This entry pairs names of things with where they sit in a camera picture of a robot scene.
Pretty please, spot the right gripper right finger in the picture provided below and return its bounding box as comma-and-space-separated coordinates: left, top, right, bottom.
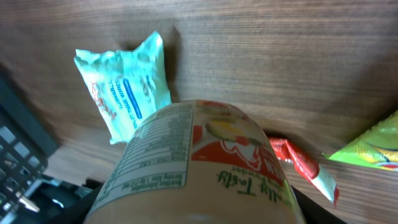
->
292, 187, 347, 224

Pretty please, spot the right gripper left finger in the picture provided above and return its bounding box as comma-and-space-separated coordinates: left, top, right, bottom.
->
46, 184, 103, 224

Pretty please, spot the red candy bar wrapper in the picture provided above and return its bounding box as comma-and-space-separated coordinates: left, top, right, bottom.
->
269, 137, 340, 206

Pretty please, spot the green Haribo gummy bag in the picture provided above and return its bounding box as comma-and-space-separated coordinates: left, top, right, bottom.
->
326, 112, 397, 171

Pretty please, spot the green lid jar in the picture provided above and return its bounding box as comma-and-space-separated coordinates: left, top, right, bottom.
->
85, 100, 305, 224

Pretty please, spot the teal tissue wipes pack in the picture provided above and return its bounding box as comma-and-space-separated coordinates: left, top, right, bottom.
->
74, 31, 172, 144

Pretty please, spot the grey plastic shopping basket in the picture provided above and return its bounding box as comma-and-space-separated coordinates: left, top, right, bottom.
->
1, 80, 57, 218

